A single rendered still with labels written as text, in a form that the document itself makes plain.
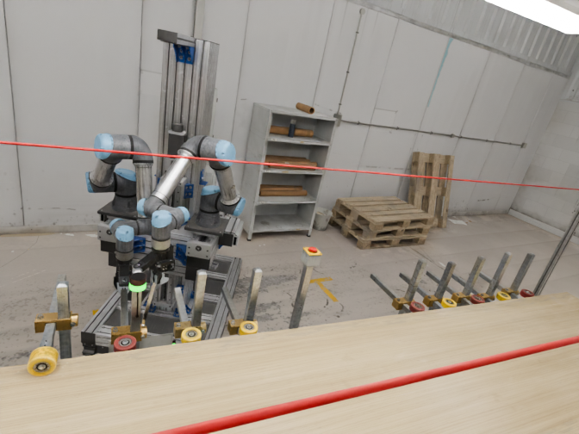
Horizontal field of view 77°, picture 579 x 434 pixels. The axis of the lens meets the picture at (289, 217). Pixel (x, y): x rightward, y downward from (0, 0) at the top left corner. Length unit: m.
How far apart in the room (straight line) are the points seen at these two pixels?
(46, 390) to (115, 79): 3.00
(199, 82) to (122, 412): 1.61
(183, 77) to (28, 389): 1.58
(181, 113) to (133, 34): 1.80
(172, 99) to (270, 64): 2.26
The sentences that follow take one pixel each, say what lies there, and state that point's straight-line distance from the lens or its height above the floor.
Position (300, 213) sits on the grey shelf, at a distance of 4.97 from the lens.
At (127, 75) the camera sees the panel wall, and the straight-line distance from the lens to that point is 3.96.
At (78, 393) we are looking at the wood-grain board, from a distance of 1.46.
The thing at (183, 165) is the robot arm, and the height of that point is 1.48.
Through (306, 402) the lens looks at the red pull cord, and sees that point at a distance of 0.32.
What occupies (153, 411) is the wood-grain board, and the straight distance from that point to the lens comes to 1.39.
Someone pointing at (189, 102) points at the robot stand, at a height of 1.69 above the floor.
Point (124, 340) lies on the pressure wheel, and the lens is 1.60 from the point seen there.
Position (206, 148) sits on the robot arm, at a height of 1.57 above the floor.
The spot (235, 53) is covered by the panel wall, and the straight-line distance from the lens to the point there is 4.19.
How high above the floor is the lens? 1.98
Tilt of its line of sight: 22 degrees down
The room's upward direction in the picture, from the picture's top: 12 degrees clockwise
